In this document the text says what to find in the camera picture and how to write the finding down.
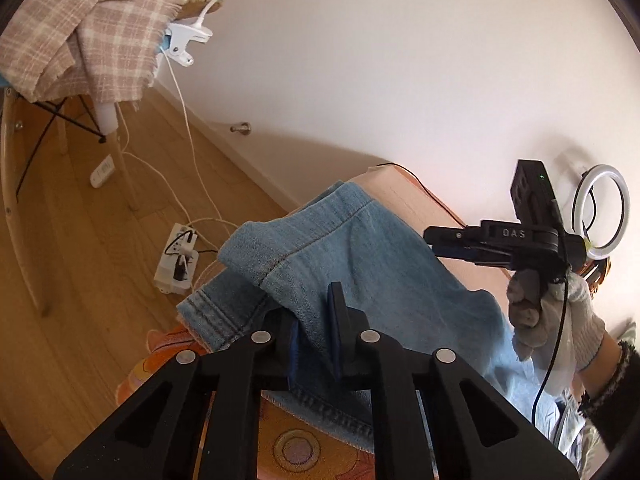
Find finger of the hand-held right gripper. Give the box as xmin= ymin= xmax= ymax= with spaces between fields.
xmin=423 ymin=225 xmax=482 ymax=247
xmin=431 ymin=244 xmax=482 ymax=266

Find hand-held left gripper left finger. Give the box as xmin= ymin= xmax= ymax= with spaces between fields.
xmin=52 ymin=309 xmax=302 ymax=480

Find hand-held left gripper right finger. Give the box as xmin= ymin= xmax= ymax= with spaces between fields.
xmin=326 ymin=281 xmax=582 ymax=480

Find blue denim pants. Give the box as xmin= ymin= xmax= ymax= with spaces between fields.
xmin=177 ymin=181 xmax=562 ymax=455

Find person's right forearm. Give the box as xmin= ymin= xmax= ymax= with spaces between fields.
xmin=577 ymin=339 xmax=640 ymax=455

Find person's right hand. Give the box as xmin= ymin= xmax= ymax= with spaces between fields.
xmin=507 ymin=272 xmax=607 ymax=374

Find white power strip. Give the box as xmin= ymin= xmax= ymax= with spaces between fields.
xmin=153 ymin=223 xmax=200 ymax=295

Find white clip lamp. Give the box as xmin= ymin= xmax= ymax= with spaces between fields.
xmin=161 ymin=0 xmax=432 ymax=69

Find wooden leg chair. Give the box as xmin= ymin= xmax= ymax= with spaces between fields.
xmin=0 ymin=25 xmax=172 ymax=319

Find speckled wooden object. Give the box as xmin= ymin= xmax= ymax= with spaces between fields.
xmin=181 ymin=0 xmax=222 ymax=22

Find beige plaid blanket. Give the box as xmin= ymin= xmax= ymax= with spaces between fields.
xmin=0 ymin=0 xmax=184 ymax=107

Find thin black cable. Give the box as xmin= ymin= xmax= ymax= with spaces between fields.
xmin=375 ymin=162 xmax=469 ymax=229

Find white ring light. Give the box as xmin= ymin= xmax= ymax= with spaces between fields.
xmin=572 ymin=167 xmax=630 ymax=261

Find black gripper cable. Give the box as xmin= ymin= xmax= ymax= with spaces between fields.
xmin=531 ymin=199 xmax=574 ymax=423

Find white lamp cable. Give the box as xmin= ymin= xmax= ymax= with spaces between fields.
xmin=119 ymin=57 xmax=242 ymax=242

